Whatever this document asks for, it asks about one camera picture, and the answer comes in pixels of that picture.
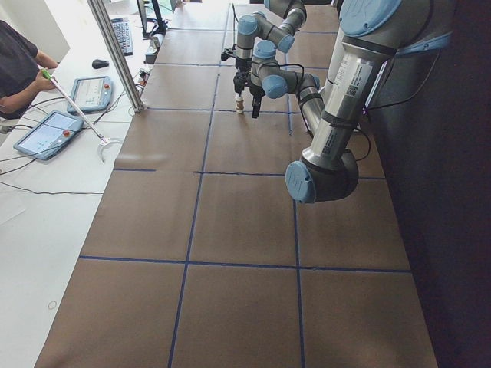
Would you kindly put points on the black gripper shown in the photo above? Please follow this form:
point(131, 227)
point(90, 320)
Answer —
point(256, 100)
point(241, 73)

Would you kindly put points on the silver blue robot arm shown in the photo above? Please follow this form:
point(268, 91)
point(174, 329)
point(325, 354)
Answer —
point(255, 47)
point(370, 34)

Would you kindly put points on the black monitor stand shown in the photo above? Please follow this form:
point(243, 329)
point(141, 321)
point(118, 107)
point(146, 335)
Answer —
point(151, 18)

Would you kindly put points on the black computer keyboard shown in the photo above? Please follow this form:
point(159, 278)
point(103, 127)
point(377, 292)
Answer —
point(122, 31)

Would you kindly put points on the black computer mouse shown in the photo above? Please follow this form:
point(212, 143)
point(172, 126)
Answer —
point(98, 64)

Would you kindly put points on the white reacher grabber stick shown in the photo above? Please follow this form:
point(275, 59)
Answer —
point(104, 140)

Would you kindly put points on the upper blue teach pendant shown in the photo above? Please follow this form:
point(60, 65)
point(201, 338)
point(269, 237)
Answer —
point(92, 94)

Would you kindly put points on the blue teach pendant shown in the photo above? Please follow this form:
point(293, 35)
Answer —
point(50, 135)
point(92, 94)

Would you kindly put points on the brown paper table cover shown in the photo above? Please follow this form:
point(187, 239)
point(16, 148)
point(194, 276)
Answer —
point(198, 257)

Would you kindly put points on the lower blue teach pendant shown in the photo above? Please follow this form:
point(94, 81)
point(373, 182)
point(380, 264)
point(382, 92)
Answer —
point(50, 135)

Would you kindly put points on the person in dark shirt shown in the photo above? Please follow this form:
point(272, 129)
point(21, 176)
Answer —
point(21, 76)

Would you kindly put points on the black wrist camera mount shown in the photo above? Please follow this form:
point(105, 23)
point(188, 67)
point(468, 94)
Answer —
point(228, 53)

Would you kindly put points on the aluminium frame post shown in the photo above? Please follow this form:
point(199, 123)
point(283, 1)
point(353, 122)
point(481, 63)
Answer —
point(103, 22)

